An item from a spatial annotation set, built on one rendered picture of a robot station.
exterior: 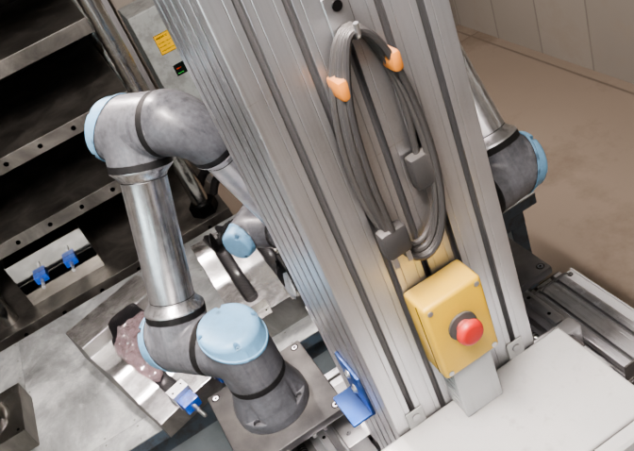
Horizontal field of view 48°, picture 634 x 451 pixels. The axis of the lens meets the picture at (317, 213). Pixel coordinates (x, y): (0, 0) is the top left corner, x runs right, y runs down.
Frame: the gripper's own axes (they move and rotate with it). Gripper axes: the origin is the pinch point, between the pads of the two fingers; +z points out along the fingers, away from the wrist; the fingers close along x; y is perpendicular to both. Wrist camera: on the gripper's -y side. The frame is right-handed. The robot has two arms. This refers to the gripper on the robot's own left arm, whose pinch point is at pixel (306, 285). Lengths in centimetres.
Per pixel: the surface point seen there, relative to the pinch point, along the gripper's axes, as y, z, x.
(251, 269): -24.2, 4.6, -8.4
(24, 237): -86, -9, -64
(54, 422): -22, 12, -75
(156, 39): -92, -44, 5
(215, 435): -2.5, 29.8, -40.1
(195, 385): 1.5, 7.0, -36.2
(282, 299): -4.9, 3.8, -6.5
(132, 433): -2, 12, -56
